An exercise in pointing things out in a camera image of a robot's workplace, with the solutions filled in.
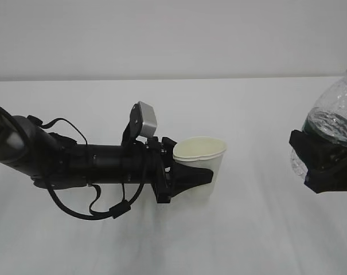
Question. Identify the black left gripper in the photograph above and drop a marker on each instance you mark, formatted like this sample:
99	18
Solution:
151	160

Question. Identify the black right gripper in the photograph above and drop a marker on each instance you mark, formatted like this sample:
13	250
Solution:
306	151

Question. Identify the white paper cup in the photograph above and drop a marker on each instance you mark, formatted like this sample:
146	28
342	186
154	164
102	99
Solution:
200	152

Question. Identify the clear green-label water bottle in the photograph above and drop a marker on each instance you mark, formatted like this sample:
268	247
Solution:
327	123

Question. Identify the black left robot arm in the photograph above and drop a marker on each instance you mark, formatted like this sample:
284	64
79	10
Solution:
28	146

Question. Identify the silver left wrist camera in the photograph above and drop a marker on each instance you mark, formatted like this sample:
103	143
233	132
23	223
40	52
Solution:
142	122

